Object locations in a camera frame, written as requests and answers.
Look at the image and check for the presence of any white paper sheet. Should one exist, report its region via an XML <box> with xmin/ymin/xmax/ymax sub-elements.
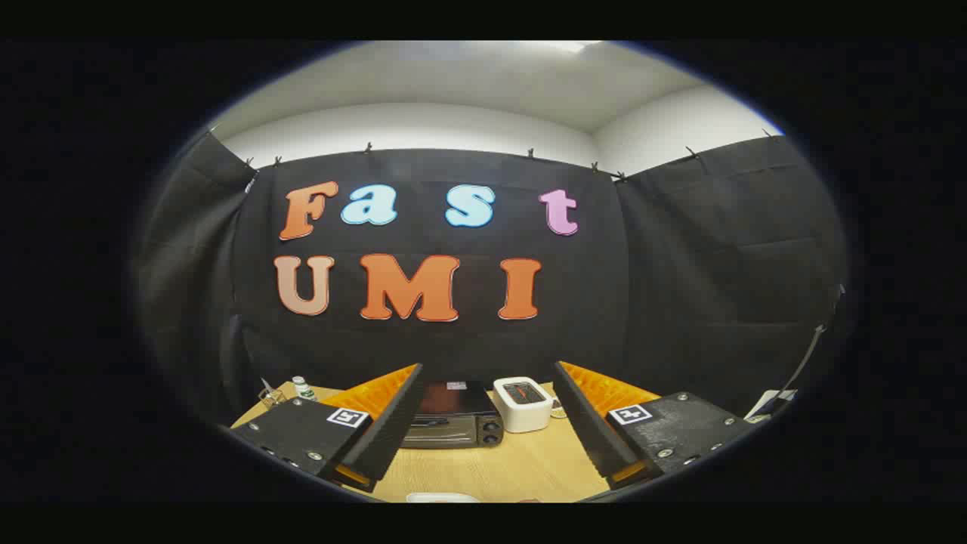
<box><xmin>744</xmin><ymin>388</ymin><xmax>799</xmax><ymax>422</ymax></box>

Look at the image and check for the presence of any white pop-up toaster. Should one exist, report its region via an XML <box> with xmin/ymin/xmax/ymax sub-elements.
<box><xmin>493</xmin><ymin>376</ymin><xmax>555</xmax><ymax>434</ymax></box>

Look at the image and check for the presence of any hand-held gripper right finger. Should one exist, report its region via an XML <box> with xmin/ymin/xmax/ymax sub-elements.
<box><xmin>554</xmin><ymin>360</ymin><xmax>756</xmax><ymax>489</ymax></box>

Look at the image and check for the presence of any black toaster oven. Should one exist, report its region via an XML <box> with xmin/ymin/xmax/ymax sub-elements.
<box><xmin>400</xmin><ymin>380</ymin><xmax>505</xmax><ymax>450</ymax></box>

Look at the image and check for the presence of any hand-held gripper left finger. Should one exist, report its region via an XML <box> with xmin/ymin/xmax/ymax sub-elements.
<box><xmin>230</xmin><ymin>363</ymin><xmax>424</xmax><ymax>493</ymax></box>

